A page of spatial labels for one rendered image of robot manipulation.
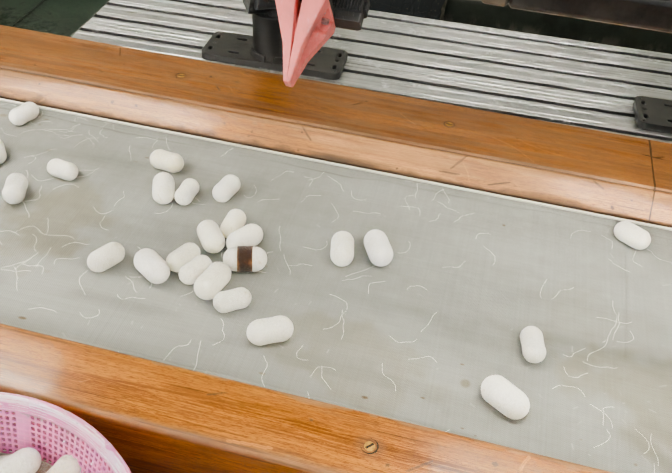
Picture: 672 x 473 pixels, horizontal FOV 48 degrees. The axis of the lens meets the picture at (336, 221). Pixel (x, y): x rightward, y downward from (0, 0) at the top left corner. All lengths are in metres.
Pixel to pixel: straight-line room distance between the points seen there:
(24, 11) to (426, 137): 2.24
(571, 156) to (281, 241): 0.31
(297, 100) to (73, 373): 0.40
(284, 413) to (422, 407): 0.11
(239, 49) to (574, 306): 0.63
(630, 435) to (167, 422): 0.33
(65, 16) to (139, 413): 2.36
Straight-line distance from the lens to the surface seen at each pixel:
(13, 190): 0.74
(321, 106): 0.81
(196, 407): 0.53
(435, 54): 1.15
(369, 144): 0.77
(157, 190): 0.71
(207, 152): 0.79
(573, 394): 0.61
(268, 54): 1.06
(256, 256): 0.63
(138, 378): 0.55
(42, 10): 2.87
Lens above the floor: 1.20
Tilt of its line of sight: 41 degrees down
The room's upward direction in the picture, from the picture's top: 4 degrees clockwise
